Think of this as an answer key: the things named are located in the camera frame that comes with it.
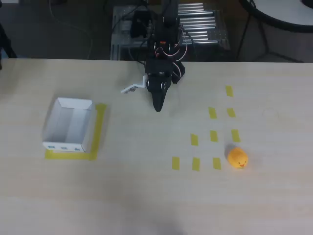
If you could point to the short yellow tape mark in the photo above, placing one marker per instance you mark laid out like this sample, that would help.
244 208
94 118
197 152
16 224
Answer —
214 136
229 91
230 112
212 112

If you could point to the aluminium roller rack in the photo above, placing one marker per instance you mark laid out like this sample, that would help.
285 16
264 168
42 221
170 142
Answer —
203 27

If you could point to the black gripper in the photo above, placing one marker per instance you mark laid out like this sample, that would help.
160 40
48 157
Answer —
158 91

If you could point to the round white table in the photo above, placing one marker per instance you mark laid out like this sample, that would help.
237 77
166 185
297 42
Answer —
281 12

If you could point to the black blurry object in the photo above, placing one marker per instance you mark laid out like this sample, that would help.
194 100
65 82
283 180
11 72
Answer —
6 41

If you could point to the black table leg frame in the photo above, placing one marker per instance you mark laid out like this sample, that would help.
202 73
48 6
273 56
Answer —
262 36

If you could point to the long yellow tape strip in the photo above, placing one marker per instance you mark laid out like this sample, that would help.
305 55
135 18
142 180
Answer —
68 156
99 127

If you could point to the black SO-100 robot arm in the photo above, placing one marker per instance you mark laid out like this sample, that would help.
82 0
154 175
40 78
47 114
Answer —
166 29

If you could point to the white cardboard box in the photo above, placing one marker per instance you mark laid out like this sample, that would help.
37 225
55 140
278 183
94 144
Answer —
67 123

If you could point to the yellow rubber duck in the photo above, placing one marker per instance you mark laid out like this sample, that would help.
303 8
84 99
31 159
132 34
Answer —
237 157

